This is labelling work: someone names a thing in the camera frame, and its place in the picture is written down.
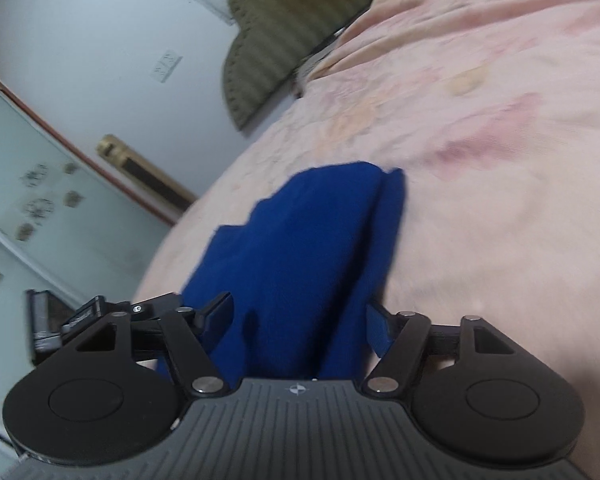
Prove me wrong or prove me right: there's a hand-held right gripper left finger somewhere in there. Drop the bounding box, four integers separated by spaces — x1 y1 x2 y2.
74 291 237 399

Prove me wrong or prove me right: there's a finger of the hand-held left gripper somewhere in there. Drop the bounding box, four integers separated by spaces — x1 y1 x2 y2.
105 292 180 322

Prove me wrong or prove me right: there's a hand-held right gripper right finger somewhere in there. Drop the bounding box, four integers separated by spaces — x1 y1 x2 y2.
364 302 517 399

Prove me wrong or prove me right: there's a blue t-shirt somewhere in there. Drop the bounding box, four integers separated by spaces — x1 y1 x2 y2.
155 160 407 387

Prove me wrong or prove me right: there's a frosted glass floral wardrobe door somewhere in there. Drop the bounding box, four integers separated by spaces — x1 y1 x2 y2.
0 87 174 463

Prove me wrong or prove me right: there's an orange wooden door trim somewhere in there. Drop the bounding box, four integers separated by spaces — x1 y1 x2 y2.
0 62 179 227

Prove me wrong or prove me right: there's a pink bed sheet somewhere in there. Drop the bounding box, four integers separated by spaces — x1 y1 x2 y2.
132 0 600 467

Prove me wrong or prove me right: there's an olive padded headboard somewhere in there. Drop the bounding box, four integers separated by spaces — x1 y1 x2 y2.
222 0 387 132

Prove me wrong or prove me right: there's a white wall socket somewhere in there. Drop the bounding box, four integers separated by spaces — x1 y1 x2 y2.
149 50 184 84

